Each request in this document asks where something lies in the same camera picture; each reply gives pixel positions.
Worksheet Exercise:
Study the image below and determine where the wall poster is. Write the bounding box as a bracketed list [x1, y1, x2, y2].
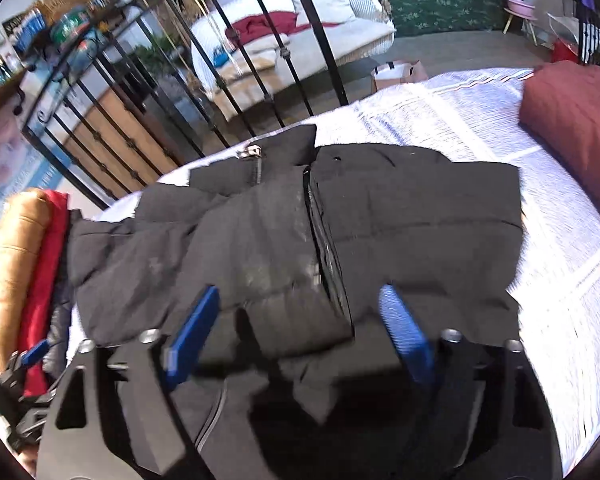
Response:
[0, 110, 71, 221]

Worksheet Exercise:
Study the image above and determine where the cardboard box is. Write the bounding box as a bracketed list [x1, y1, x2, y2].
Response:
[370, 60, 429, 93]

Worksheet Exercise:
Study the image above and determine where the white swing sofa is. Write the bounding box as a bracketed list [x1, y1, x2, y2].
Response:
[190, 0, 397, 111]

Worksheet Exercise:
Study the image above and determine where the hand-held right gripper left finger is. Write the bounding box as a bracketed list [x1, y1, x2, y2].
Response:
[35, 285, 221, 480]

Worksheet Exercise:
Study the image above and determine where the blue checked bedsheet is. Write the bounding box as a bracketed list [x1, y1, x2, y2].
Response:
[90, 67, 600, 476]

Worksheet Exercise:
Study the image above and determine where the black padded jacket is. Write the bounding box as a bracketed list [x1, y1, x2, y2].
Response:
[67, 124, 526, 480]

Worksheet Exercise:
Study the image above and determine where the pink stool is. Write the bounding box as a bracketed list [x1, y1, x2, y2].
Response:
[502, 0, 538, 46]

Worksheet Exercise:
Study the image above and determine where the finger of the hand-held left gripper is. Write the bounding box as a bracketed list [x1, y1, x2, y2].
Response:
[0, 339, 51, 386]

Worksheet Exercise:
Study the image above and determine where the wooden dresser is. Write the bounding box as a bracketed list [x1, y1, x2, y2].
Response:
[62, 85, 181, 196]

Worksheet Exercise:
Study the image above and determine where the black metal bed frame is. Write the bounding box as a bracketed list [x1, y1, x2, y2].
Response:
[22, 0, 351, 211]

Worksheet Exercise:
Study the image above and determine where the tan suede jacket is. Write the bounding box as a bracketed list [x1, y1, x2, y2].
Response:
[0, 187, 53, 376]

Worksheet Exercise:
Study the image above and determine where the maroon pillow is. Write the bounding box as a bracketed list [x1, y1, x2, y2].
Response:
[519, 60, 600, 241]

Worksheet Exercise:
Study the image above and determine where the cluttered shelf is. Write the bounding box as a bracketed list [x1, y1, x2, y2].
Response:
[0, 0, 111, 91]

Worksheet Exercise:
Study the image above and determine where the red cloth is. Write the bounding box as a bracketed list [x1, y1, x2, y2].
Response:
[225, 11, 341, 46]

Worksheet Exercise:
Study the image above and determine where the dark grey puffer jacket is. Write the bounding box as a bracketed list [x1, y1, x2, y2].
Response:
[42, 210, 83, 381]

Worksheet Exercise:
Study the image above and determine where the red jacket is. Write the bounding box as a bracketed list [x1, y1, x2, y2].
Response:
[17, 190, 71, 401]

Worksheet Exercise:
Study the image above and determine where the beige folded blanket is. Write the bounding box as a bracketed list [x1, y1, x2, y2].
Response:
[215, 42, 281, 78]

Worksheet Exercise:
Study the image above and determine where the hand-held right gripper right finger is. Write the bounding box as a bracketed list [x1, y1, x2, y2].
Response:
[377, 284, 563, 480]

